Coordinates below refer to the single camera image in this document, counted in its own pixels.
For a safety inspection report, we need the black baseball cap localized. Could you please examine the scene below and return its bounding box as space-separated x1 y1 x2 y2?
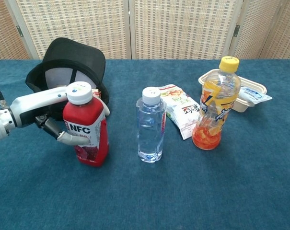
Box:
25 37 110 120

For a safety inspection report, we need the red NFC juice bottle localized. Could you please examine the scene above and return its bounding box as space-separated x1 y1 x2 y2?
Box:
62 81 109 167

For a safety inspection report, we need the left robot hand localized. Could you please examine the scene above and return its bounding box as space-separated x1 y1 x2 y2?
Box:
8 85 111 147

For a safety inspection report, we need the clear water bottle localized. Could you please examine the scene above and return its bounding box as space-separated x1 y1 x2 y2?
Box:
135 86 167 163

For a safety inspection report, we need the green white snack bag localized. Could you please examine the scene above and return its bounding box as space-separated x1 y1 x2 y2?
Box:
159 84 201 141

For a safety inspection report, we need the white blue packet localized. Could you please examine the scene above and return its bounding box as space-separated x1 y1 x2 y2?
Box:
237 85 273 104

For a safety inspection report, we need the orange drink bottle yellow cap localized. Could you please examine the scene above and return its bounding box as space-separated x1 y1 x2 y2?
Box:
191 56 242 151

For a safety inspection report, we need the woven folding screen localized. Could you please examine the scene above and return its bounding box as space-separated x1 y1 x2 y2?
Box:
0 0 290 61

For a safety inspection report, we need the beige food tray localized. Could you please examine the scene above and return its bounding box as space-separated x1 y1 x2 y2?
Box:
198 69 267 113

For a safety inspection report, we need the blue table cloth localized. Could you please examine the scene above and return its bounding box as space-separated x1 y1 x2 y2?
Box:
0 58 290 230

